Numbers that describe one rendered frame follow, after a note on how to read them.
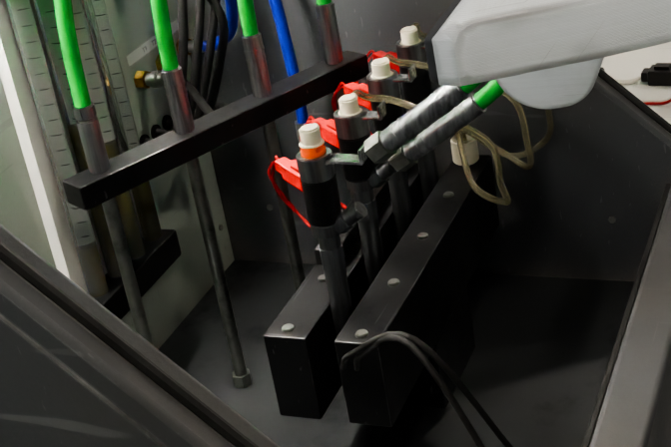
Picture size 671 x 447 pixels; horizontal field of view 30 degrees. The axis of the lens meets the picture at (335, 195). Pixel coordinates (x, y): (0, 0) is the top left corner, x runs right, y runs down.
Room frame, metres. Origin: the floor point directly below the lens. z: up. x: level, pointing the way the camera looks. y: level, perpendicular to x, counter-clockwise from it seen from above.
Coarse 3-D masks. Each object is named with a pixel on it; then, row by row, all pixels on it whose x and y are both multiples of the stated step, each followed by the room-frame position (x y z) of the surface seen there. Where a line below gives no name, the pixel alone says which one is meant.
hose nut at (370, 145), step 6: (378, 132) 0.86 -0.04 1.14; (372, 138) 0.86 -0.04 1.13; (378, 138) 0.85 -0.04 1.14; (366, 144) 0.86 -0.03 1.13; (372, 144) 0.85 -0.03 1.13; (378, 144) 0.85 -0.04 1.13; (366, 150) 0.86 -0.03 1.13; (372, 150) 0.85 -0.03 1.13; (378, 150) 0.85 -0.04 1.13; (384, 150) 0.85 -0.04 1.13; (372, 156) 0.85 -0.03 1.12; (378, 156) 0.85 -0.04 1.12; (384, 156) 0.85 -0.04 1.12; (390, 156) 0.86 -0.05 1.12; (378, 162) 0.86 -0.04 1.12
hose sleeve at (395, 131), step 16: (432, 96) 0.83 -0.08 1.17; (448, 96) 0.83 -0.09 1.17; (464, 96) 0.82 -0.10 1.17; (416, 112) 0.84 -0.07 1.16; (432, 112) 0.83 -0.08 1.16; (448, 112) 0.83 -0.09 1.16; (400, 128) 0.84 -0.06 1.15; (416, 128) 0.84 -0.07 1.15; (384, 144) 0.85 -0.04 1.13; (400, 144) 0.85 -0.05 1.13
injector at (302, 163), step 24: (312, 168) 0.87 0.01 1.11; (312, 192) 0.87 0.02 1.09; (336, 192) 0.88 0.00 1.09; (312, 216) 0.88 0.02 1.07; (336, 216) 0.88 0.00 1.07; (360, 216) 0.87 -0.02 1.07; (336, 240) 0.88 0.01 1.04; (336, 264) 0.88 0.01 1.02; (336, 288) 0.88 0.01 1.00; (336, 312) 0.88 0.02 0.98; (336, 336) 0.88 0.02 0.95
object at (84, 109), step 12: (60, 0) 0.96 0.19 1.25; (60, 12) 0.96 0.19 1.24; (72, 12) 0.97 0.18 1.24; (60, 24) 0.97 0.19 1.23; (72, 24) 0.97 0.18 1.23; (60, 36) 0.97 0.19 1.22; (72, 36) 0.97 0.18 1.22; (72, 48) 0.97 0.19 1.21; (72, 60) 0.97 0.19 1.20; (72, 72) 0.97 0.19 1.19; (72, 84) 0.97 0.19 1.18; (84, 84) 0.97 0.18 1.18; (72, 96) 0.97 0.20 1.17; (84, 96) 0.97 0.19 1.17; (72, 108) 0.97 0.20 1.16; (84, 108) 0.97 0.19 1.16; (84, 120) 0.97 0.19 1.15
